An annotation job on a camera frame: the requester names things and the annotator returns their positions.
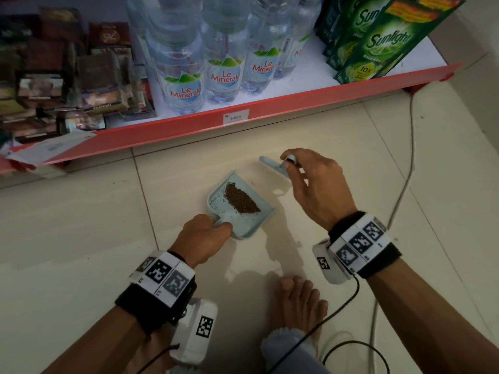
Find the person's right hand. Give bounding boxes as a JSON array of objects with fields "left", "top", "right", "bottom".
[{"left": 280, "top": 148, "right": 359, "bottom": 232}]

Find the person's left hand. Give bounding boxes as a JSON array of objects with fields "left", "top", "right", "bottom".
[{"left": 167, "top": 213, "right": 233, "bottom": 269}]

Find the light blue plastic dustpan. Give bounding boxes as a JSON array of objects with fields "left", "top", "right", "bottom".
[{"left": 207, "top": 171, "right": 277, "bottom": 241}]

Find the light blue small brush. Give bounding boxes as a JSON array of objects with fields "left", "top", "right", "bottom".
[{"left": 259, "top": 153, "right": 301, "bottom": 180}]

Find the pile of brown dirt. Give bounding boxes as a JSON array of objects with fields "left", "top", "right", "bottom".
[{"left": 224, "top": 182, "right": 261, "bottom": 216}]

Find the person's right forearm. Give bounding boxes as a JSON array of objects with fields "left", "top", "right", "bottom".
[{"left": 366, "top": 259, "right": 496, "bottom": 374}]

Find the person's left forearm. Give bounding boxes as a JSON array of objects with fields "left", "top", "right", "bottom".
[{"left": 41, "top": 305, "right": 147, "bottom": 374}]

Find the person's right foot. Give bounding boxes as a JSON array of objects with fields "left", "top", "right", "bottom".
[{"left": 271, "top": 275, "right": 330, "bottom": 343}]

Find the beige tiled floor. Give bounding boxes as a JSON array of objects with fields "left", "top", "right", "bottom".
[{"left": 0, "top": 81, "right": 499, "bottom": 374}]

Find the store shelf with red edge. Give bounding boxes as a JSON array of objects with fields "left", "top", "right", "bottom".
[{"left": 0, "top": 0, "right": 465, "bottom": 176}]

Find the row of dark green pouches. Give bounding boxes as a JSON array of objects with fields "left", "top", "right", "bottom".
[{"left": 313, "top": 0, "right": 467, "bottom": 85}]

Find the row of clear water bottles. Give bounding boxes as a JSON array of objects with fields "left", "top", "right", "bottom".
[{"left": 124, "top": 0, "right": 324, "bottom": 115}]

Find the loose white paper label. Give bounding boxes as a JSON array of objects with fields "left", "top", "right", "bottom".
[{"left": 6, "top": 130, "right": 97, "bottom": 166}]

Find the stack of small brown packets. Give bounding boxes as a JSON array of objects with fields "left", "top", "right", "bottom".
[{"left": 0, "top": 6, "right": 156, "bottom": 144}]

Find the black cable with connector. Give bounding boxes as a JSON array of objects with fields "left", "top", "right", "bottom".
[{"left": 321, "top": 340, "right": 390, "bottom": 374}]

